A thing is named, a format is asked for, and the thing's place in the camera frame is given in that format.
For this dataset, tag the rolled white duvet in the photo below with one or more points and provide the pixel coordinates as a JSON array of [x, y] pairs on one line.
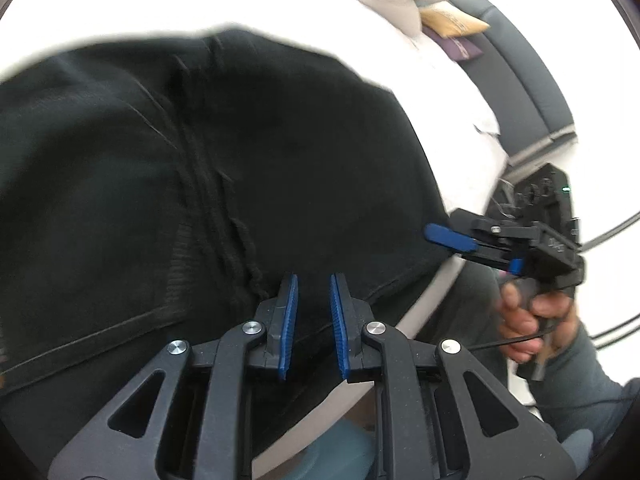
[[395, 0]]

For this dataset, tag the person's right hand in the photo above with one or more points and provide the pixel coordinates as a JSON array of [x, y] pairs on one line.
[[515, 320]]

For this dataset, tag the person's right forearm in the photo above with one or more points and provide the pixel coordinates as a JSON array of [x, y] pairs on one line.
[[585, 380]]

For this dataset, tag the person's grey trouser leg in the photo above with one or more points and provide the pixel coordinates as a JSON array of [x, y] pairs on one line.
[[470, 300]]

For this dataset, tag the grey padded headboard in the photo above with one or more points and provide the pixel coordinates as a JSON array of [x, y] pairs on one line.
[[520, 85]]

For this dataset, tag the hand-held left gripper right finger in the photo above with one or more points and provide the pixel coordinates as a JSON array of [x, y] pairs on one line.
[[339, 325]]

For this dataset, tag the purple pillow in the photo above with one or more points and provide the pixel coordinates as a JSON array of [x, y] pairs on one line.
[[457, 47]]

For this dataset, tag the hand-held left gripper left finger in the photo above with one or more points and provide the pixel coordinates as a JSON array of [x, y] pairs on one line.
[[288, 325]]

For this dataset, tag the bed with white sheet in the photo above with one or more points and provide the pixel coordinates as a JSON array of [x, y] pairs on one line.
[[450, 125]]

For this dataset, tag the yellow patterned pillow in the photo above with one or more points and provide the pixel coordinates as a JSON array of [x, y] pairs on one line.
[[455, 22]]

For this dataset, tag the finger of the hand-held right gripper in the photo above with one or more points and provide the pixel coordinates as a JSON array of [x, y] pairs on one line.
[[515, 266], [447, 236]]

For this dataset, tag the teal blue object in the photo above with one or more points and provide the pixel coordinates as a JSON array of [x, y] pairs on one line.
[[345, 450]]

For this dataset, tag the black denim pants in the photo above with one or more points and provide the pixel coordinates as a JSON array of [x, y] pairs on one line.
[[150, 185]]

